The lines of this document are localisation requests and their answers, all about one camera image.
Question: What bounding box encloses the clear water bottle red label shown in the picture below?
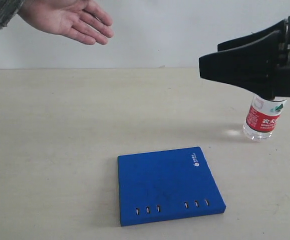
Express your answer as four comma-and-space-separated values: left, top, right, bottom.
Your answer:
243, 94, 287, 142

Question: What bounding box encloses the blue ring binder notebook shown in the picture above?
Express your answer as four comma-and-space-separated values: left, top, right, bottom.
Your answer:
117, 146, 226, 227

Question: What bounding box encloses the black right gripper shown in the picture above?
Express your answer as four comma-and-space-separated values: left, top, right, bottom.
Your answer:
198, 16, 290, 100

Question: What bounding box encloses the person's open bare hand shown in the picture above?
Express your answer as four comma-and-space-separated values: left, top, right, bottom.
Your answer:
18, 0, 114, 45

